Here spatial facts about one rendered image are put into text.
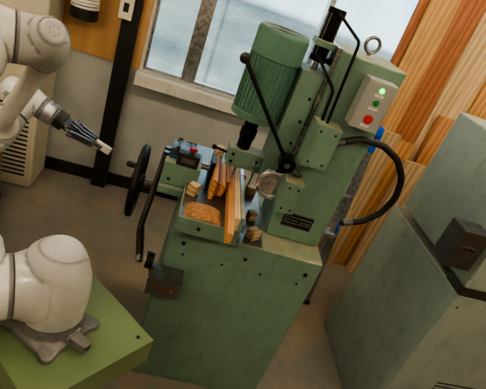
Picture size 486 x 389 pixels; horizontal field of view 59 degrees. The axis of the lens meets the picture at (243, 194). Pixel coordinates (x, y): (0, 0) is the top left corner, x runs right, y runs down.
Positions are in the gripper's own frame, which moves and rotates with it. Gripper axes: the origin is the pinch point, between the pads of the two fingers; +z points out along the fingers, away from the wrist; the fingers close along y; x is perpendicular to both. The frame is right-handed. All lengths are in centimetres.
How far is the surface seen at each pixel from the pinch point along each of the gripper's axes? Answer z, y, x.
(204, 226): 40, -41, -18
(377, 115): 63, -29, -79
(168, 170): 23.2, -18.0, -16.4
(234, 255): 59, -33, -9
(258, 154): 46, -13, -40
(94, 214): 19, 73, 83
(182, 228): 35, -41, -13
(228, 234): 45, -49, -25
